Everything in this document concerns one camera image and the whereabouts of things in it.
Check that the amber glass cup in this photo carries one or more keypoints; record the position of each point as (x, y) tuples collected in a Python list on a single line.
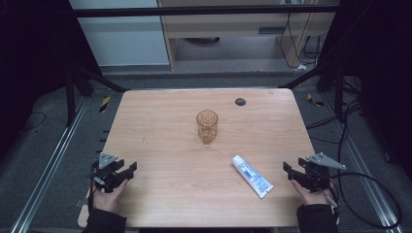
[(207, 126)]

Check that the black metal stand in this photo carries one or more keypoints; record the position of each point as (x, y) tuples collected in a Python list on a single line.
[(339, 93), (69, 97)]

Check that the light wooden desk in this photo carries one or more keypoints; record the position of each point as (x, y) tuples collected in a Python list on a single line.
[(226, 22)]

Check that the black horizontal frame bar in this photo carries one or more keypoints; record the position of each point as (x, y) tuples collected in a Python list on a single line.
[(194, 11)]

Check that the person's right hand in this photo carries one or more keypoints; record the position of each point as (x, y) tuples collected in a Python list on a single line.
[(309, 195)]

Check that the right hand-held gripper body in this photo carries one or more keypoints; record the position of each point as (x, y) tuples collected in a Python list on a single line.
[(319, 171)]

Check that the white toothpaste tube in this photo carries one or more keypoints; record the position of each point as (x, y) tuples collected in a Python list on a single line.
[(252, 176)]

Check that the aluminium floor rail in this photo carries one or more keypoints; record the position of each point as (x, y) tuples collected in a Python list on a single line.
[(366, 181), (51, 161)]

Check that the dark round table grommet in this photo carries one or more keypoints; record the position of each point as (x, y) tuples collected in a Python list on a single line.
[(240, 102)]

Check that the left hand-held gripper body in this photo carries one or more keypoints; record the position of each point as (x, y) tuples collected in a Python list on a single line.
[(105, 160)]

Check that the black curtain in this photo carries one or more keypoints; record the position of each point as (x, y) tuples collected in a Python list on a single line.
[(32, 48), (379, 64)]

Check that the person's left hand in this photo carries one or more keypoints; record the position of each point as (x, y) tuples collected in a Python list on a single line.
[(108, 199)]

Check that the yellow black floor tape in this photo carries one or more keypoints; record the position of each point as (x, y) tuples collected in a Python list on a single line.
[(104, 104), (315, 101)]

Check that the white cabinet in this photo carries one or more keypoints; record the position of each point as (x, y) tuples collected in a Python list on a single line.
[(123, 39)]

